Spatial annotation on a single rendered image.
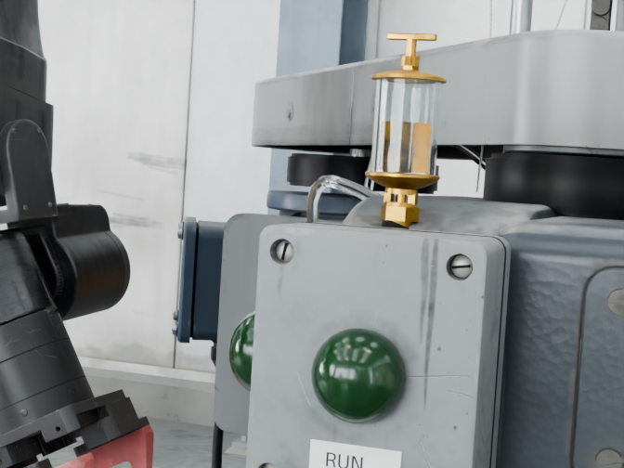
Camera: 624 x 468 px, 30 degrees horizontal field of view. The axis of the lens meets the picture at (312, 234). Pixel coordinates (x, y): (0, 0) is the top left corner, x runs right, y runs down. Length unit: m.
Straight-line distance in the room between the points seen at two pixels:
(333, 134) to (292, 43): 4.75
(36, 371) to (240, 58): 5.44
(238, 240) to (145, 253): 5.41
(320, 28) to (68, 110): 1.69
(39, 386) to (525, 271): 0.33
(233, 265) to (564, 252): 0.48
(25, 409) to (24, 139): 0.15
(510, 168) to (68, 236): 0.30
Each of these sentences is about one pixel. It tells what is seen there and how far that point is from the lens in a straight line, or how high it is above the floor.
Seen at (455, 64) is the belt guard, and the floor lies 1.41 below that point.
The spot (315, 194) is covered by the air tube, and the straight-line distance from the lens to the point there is 0.55.
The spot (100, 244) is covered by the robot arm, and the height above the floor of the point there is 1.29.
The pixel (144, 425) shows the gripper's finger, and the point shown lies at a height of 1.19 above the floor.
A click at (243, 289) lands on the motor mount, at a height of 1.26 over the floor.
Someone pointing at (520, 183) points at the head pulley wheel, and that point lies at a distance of 0.52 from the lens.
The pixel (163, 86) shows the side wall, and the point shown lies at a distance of 6.23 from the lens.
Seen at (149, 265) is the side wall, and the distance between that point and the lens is 6.25.
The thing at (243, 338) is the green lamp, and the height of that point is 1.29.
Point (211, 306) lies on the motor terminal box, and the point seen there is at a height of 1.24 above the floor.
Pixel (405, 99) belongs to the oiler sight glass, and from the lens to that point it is 0.44.
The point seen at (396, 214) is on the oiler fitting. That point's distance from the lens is 0.44.
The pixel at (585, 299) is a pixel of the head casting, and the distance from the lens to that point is 0.40.
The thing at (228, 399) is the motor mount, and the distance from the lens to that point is 0.87.
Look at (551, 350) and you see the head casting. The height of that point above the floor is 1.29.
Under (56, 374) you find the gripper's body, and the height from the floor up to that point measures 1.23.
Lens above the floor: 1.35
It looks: 3 degrees down
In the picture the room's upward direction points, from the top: 4 degrees clockwise
